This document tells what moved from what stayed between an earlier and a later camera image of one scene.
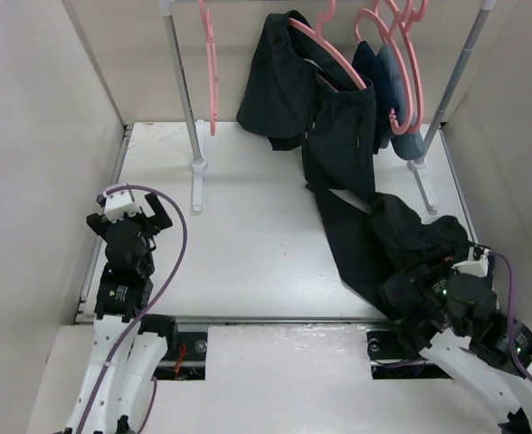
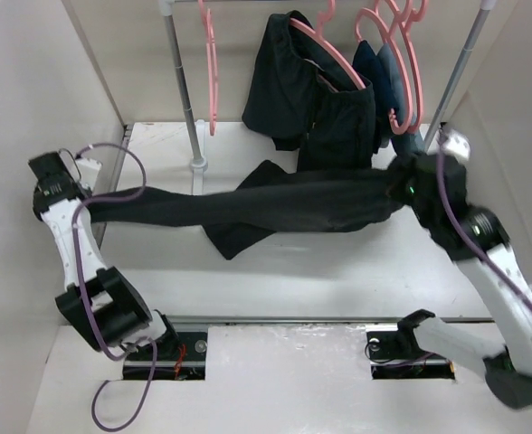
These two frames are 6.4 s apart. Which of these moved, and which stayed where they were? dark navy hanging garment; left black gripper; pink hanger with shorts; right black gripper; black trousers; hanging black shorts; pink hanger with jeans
Moved: left black gripper; right black gripper; black trousers
Stayed: pink hanger with shorts; pink hanger with jeans; dark navy hanging garment; hanging black shorts
